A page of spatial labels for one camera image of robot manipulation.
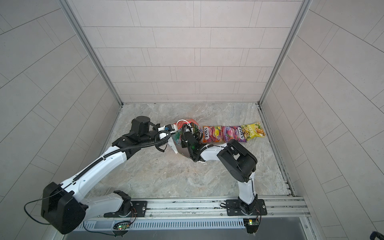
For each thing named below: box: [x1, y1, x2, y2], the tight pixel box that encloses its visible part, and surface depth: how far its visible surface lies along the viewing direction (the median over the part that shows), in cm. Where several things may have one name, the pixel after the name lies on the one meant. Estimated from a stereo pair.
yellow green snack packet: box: [240, 121, 266, 141], surface depth 98 cm
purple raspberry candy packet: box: [221, 125, 247, 143], surface depth 98 cm
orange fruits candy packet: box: [202, 125, 222, 143], surface depth 98 cm
